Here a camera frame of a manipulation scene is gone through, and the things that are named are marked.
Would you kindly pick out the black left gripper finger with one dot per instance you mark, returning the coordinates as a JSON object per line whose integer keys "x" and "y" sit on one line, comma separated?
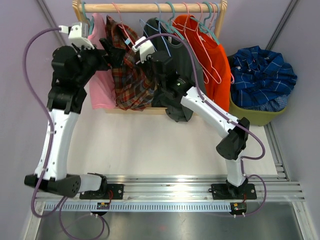
{"x": 116, "y": 56}
{"x": 108, "y": 47}

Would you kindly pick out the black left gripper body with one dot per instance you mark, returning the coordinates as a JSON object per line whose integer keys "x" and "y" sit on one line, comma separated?
{"x": 91, "y": 59}

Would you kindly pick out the pink hanger with plaid shirt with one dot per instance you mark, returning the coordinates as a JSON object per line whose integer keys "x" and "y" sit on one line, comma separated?
{"x": 130, "y": 36}

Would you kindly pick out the red brown plaid shirt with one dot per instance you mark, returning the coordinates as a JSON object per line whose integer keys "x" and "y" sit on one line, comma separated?
{"x": 133, "y": 90}

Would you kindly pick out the light blue wire hanger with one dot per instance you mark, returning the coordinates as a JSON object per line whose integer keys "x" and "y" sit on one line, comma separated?
{"x": 158, "y": 29}

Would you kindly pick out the blue plaid shirt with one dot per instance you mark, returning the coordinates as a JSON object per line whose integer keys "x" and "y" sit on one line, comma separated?
{"x": 259, "y": 76}

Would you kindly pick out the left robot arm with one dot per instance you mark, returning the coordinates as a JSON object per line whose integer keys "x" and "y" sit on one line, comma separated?
{"x": 73, "y": 67}

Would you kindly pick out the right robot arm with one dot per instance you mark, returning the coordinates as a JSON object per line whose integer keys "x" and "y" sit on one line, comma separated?
{"x": 233, "y": 131}

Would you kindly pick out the teal hanger with pink shirt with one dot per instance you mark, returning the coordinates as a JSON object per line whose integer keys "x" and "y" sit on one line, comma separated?
{"x": 91, "y": 21}

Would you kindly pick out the pink shirt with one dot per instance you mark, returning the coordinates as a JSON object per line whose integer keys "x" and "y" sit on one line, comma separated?
{"x": 101, "y": 85}

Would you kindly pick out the teal hanger with grey shirt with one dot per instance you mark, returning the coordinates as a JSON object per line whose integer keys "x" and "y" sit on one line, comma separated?
{"x": 169, "y": 24}

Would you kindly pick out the dark grey shirt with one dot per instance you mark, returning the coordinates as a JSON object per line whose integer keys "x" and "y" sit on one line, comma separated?
{"x": 183, "y": 65}

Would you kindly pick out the teal hanger with orange shirt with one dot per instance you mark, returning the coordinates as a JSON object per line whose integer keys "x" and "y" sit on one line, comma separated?
{"x": 208, "y": 24}

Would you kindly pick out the orange t-shirt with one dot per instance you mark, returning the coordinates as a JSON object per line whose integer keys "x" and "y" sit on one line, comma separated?
{"x": 219, "y": 93}

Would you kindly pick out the pink hanger at rack end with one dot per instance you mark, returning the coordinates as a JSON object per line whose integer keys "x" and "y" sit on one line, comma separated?
{"x": 215, "y": 10}

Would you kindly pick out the blue hanger at rack end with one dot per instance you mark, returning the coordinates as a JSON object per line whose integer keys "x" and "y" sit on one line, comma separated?
{"x": 216, "y": 16}

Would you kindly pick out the blue checked shirt in basket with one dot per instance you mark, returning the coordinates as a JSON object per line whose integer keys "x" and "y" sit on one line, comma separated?
{"x": 275, "y": 105}

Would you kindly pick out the wooden clothes rack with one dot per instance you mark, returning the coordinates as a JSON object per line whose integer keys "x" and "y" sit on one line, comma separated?
{"x": 136, "y": 8}

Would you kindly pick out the green laundry basket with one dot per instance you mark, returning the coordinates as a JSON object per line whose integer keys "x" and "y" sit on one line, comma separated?
{"x": 255, "y": 117}

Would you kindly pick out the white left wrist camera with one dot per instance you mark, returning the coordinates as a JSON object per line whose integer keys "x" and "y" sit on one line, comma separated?
{"x": 77, "y": 35}

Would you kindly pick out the pink empty wire hanger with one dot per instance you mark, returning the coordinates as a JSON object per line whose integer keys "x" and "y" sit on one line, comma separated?
{"x": 212, "y": 57}
{"x": 190, "y": 31}

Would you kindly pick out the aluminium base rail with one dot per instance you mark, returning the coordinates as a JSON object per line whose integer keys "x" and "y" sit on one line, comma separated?
{"x": 173, "y": 194}

